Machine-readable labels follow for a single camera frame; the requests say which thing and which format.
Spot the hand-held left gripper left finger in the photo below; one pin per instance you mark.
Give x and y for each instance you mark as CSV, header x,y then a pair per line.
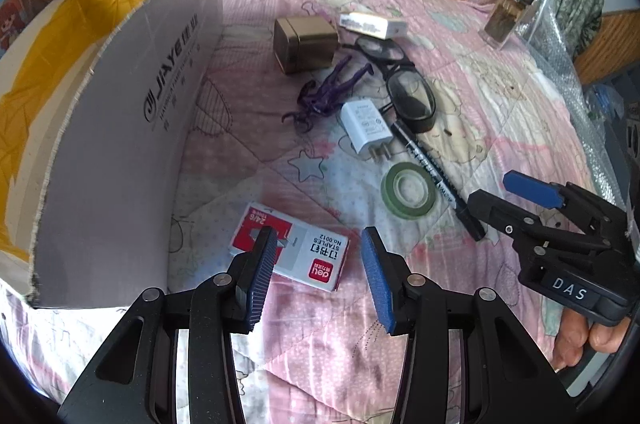
x,y
260,274

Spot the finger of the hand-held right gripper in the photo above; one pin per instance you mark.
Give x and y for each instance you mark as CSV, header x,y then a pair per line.
x,y
500,216
530,189

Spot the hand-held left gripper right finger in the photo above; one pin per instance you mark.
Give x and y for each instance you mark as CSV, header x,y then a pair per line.
x,y
380,284

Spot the red white staples box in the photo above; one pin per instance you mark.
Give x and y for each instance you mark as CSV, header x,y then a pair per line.
x,y
310,254

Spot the black marker pen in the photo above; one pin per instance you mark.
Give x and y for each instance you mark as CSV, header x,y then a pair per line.
x,y
437,181

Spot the green tape roll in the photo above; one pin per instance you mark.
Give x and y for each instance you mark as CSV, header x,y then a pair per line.
x,y
400,209

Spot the black eyeglasses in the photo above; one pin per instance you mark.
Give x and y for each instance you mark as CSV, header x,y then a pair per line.
x,y
410,101

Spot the white cardboard box yellow tape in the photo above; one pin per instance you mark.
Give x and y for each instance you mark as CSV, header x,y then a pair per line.
x,y
125,128

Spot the white tissue pack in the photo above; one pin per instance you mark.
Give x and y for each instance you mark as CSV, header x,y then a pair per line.
x,y
370,24

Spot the person's right hand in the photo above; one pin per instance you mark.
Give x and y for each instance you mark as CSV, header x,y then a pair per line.
x,y
570,339

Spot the pink printed blanket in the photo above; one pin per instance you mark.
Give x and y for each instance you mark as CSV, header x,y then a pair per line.
x,y
500,103

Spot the clear bubble wrap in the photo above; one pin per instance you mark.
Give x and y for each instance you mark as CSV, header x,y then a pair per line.
x,y
575,103

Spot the white charger plug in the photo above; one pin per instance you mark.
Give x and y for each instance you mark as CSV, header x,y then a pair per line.
x,y
365,123

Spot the glass jar metal lid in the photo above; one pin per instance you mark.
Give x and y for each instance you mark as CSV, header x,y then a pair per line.
x,y
505,16

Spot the gold tin box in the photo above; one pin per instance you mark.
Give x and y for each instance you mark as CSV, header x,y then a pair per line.
x,y
305,43

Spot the pink toy box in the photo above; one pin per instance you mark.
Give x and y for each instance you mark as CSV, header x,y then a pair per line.
x,y
10,18

